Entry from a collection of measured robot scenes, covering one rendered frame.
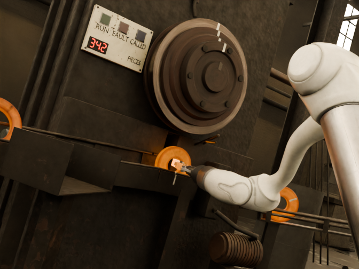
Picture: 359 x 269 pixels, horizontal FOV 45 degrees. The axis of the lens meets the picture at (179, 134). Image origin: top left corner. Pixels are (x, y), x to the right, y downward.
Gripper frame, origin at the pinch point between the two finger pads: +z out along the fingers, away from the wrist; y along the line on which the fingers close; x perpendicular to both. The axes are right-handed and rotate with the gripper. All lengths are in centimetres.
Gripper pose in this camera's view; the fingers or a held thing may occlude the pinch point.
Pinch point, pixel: (177, 164)
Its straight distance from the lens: 175.3
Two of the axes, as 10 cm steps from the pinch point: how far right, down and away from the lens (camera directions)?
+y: 8.0, 2.7, 5.3
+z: -5.0, -1.8, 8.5
